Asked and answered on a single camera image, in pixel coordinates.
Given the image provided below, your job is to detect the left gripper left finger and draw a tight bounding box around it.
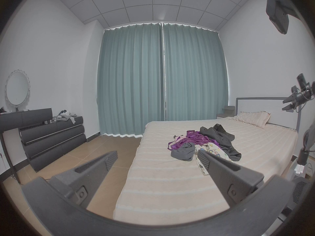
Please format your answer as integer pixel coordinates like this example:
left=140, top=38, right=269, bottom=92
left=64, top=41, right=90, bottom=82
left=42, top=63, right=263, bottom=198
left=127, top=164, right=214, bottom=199
left=50, top=151, right=118, bottom=209

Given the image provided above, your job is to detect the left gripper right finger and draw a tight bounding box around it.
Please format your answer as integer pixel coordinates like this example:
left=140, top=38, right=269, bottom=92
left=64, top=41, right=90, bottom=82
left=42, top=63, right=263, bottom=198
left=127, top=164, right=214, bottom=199
left=198, top=150, right=264, bottom=207

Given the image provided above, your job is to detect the white printed pyjama top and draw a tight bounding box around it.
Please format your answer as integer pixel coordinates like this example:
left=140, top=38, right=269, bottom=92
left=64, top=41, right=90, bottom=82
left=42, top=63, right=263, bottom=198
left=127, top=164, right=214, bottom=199
left=194, top=142, right=233, bottom=176

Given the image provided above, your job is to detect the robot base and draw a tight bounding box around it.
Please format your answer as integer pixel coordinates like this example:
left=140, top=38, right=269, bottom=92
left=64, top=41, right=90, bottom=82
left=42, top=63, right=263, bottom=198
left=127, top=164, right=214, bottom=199
left=287, top=156, right=315, bottom=221

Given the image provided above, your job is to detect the pile of clothes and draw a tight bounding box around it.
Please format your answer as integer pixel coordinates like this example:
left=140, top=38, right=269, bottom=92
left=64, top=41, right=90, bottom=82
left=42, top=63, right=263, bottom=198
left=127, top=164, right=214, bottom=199
left=51, top=110, right=78, bottom=125

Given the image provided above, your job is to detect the pale pink striped pillow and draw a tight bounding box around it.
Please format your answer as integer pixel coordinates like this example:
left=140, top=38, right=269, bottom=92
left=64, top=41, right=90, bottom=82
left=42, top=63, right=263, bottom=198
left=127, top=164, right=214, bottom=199
left=232, top=111, right=271, bottom=129

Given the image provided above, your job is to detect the black shirt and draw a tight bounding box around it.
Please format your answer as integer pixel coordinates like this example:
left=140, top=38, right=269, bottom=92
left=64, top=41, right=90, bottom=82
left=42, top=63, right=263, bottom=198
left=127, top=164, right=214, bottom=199
left=199, top=123, right=242, bottom=162

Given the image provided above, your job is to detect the dark grey garment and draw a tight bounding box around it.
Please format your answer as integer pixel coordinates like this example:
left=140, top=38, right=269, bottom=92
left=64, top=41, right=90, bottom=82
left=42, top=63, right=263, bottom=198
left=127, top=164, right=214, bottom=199
left=170, top=142, right=196, bottom=162

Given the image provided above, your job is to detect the purple satin garment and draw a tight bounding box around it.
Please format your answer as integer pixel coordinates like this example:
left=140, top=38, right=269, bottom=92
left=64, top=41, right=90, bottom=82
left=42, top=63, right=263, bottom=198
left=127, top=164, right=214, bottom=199
left=168, top=130, right=221, bottom=152

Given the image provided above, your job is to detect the grey bedside table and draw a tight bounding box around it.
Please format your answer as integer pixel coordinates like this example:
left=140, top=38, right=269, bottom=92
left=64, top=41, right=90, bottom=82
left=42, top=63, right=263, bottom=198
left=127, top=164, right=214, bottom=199
left=217, top=105, right=237, bottom=119

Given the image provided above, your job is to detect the bed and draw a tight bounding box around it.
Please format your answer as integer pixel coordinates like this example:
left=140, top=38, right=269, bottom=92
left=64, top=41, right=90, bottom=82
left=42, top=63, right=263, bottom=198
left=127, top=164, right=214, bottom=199
left=113, top=97, right=303, bottom=224

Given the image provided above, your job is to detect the dark grey dressing table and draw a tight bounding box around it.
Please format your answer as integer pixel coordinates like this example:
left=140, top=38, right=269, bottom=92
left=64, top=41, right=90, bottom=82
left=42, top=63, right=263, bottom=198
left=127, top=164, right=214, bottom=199
left=0, top=108, right=53, bottom=184

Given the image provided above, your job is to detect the round white-framed mirror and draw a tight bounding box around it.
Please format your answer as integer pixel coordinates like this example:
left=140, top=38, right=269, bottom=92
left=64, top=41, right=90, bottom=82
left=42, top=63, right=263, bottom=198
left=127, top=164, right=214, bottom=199
left=5, top=69, right=31, bottom=112

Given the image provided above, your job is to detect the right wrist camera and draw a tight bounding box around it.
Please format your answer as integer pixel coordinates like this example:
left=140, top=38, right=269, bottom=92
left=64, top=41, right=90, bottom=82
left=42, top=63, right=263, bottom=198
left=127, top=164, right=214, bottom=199
left=291, top=73, right=310, bottom=93

